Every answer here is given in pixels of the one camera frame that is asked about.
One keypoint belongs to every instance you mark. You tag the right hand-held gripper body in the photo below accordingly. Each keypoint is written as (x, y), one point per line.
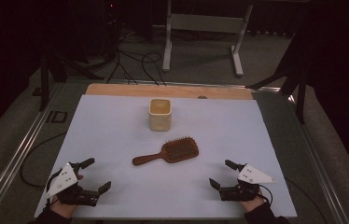
(250, 175)

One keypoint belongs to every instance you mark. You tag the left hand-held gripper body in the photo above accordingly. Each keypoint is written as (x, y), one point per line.
(62, 182)

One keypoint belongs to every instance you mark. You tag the brown wooden hairbrush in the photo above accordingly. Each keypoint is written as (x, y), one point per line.
(180, 151)

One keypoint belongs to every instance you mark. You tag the beige square cup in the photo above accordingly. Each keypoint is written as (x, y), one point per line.
(160, 121)

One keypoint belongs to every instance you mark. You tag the person's left hand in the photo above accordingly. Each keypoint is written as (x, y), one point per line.
(64, 210)

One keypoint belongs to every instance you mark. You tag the person's right hand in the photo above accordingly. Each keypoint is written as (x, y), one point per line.
(252, 205)

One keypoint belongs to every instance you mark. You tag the white table mat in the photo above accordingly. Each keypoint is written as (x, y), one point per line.
(116, 140)

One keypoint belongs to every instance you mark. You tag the black metal stand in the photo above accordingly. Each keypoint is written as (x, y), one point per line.
(44, 87)
(301, 102)

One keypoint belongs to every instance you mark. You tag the dark equipment rack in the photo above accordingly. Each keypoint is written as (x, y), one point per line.
(101, 25)

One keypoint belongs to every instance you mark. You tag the aluminium rail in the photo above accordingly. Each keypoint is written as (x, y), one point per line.
(315, 155)
(21, 149)
(262, 89)

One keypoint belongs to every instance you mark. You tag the white metal table frame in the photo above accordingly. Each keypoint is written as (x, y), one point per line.
(205, 23)

